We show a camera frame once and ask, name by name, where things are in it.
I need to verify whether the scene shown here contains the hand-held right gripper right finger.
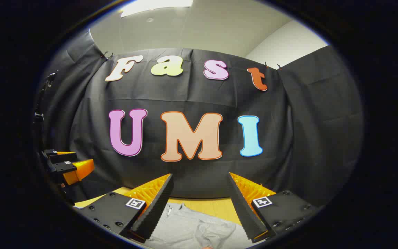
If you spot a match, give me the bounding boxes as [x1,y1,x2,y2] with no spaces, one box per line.
[227,172,322,243]

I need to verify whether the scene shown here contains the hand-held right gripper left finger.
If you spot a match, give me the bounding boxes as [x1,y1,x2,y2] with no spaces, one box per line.
[74,173,174,243]

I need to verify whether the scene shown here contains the grey sweatshirt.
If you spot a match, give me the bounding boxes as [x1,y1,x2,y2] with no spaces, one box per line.
[144,202,265,249]

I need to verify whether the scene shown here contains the black backdrop cloth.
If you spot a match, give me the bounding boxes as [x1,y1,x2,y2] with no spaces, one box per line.
[35,29,364,208]

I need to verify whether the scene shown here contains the ceiling light panel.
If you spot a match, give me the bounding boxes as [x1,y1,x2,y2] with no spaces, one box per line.
[120,0,194,18]

